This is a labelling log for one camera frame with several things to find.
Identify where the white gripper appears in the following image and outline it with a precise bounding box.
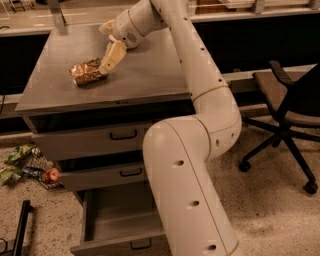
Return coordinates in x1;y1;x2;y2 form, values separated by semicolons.
99;10;144;75

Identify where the orange soda can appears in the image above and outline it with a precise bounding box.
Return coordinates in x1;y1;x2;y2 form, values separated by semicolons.
69;58;107;86

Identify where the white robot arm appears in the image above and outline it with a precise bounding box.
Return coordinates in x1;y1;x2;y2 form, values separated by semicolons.
99;0;244;256

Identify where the grey drawer cabinet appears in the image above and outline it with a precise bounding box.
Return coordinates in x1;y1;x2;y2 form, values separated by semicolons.
15;23;198;201

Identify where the grey top drawer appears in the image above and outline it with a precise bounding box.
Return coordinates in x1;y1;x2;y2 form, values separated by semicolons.
33;122;151;161

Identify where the grey drawer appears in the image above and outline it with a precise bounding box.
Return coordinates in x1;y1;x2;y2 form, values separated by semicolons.
59;162;146;191
70;181;171;256
33;122;151;161

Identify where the grey middle drawer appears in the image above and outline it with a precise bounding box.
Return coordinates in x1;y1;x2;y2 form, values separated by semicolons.
59;162;146;191

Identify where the grey bottom drawer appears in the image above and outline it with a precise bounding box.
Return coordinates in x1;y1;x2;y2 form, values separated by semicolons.
70;181;171;256

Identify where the green chip bag upper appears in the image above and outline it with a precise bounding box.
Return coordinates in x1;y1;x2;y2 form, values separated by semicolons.
5;144;35;165

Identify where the green chip bag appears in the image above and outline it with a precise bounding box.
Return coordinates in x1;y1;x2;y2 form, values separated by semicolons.
0;166;22;186
5;144;35;165

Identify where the red apple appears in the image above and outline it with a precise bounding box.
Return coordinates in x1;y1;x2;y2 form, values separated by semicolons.
43;168;59;183

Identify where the blue snack packet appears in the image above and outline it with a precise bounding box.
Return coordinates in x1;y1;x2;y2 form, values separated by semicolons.
23;167;42;178

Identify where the green chip bag lower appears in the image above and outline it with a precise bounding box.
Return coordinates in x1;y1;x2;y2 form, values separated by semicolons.
0;166;22;186

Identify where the black office chair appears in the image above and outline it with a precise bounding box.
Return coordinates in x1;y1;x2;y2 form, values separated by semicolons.
239;61;320;194

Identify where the black stand frame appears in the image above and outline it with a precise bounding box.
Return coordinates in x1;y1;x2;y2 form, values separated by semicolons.
0;200;33;256

